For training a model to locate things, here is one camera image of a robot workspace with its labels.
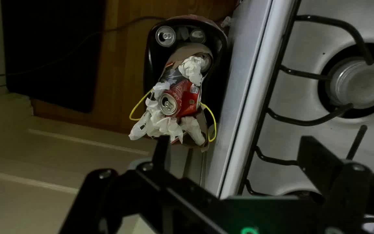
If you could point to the large black stove grate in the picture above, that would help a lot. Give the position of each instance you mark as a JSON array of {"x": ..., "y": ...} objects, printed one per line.
[{"x": 299, "y": 119}]

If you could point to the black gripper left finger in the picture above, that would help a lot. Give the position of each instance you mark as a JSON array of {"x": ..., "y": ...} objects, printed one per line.
[{"x": 153, "y": 203}]

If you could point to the black trash bin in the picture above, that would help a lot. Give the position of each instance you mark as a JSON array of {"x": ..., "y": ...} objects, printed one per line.
[{"x": 183, "y": 39}]

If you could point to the white crumpled tissue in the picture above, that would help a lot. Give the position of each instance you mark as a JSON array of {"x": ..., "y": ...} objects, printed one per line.
[{"x": 162, "y": 124}]

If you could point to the white gas stove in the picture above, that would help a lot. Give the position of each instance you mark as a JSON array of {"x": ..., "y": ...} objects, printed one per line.
[{"x": 308, "y": 99}]

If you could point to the dark wooden cabinet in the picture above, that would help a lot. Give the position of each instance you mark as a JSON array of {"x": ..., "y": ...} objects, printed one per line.
[{"x": 66, "y": 56}]

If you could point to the red soda can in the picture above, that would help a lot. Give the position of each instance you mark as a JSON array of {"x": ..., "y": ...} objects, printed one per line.
[{"x": 183, "y": 98}]

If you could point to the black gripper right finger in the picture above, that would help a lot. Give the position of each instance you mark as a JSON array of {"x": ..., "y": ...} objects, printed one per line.
[{"x": 351, "y": 190}]

